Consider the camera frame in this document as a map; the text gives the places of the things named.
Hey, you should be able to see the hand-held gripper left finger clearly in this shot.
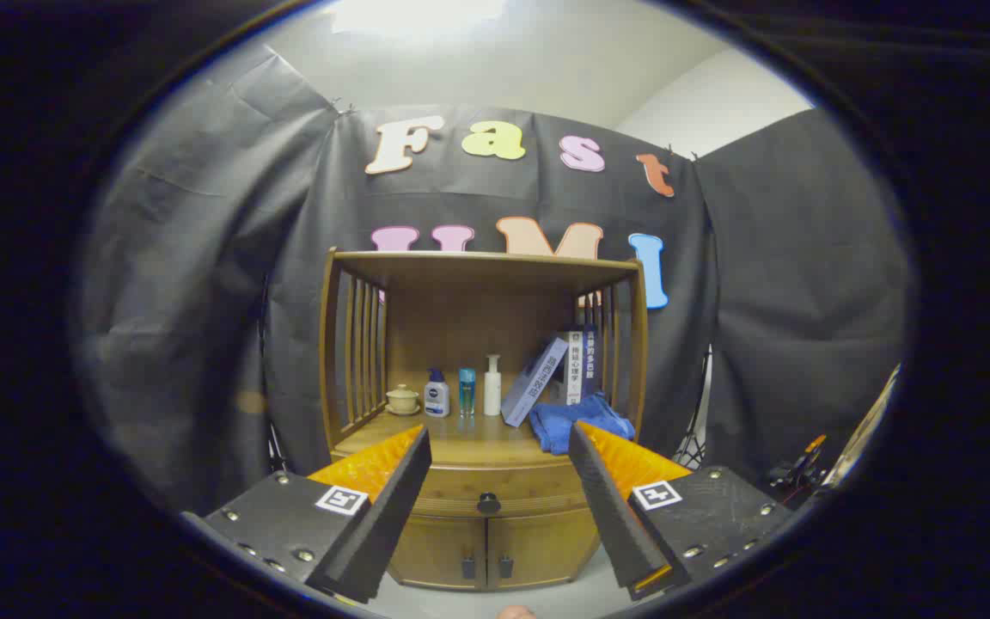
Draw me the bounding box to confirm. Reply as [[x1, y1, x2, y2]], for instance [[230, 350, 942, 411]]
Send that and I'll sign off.
[[181, 424, 433, 604]]

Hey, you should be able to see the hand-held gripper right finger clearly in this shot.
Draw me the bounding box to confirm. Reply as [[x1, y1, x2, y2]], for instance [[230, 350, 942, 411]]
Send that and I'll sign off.
[[568, 420, 797, 601]]

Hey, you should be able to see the wooden drawer with black knob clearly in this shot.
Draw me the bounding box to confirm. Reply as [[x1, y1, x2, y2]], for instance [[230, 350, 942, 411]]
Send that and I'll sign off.
[[409, 463, 592, 519]]

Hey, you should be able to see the wooden cabinet door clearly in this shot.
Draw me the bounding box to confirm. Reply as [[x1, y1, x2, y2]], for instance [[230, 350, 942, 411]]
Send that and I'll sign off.
[[388, 516, 487, 591], [486, 507, 603, 591]]

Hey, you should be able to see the wooden countertop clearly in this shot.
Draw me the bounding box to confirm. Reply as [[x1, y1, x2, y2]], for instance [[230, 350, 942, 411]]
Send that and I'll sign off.
[[332, 406, 633, 469]]

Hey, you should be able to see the wooden cabinet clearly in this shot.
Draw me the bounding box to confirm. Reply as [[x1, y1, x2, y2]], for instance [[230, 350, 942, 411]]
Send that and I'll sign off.
[[319, 248, 649, 592]]

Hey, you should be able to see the blue towel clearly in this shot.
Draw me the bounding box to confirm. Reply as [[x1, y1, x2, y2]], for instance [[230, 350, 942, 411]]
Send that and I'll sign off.
[[529, 392, 636, 456]]

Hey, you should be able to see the backdrop stand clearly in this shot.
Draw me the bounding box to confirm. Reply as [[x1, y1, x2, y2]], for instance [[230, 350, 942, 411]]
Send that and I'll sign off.
[[674, 344, 713, 469], [261, 275, 287, 472]]

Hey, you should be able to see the white bottle with blue cap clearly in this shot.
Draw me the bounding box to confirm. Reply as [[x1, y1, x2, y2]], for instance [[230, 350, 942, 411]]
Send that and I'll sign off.
[[424, 368, 451, 419]]

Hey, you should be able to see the white spine book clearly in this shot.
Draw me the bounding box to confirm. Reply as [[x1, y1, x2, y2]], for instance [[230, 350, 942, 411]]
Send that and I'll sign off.
[[559, 331, 586, 406]]

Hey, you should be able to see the lavender book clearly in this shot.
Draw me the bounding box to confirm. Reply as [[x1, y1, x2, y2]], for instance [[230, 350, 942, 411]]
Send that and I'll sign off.
[[501, 336, 570, 428]]

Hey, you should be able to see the orange and black tool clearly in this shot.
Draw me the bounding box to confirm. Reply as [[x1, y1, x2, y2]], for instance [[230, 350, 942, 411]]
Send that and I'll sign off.
[[766, 434, 828, 491]]

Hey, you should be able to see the pale slanted panel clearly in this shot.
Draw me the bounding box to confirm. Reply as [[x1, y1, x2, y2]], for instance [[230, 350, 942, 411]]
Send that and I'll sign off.
[[822, 365, 901, 491]]

